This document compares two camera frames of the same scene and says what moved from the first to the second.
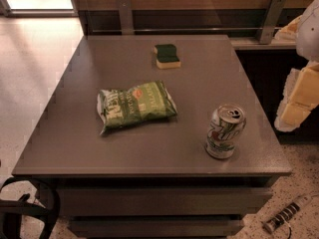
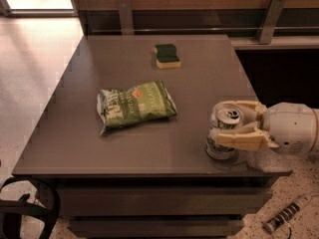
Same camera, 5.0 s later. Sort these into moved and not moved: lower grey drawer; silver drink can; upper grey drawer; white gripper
Moved: white gripper
Not moved: lower grey drawer; silver drink can; upper grey drawer
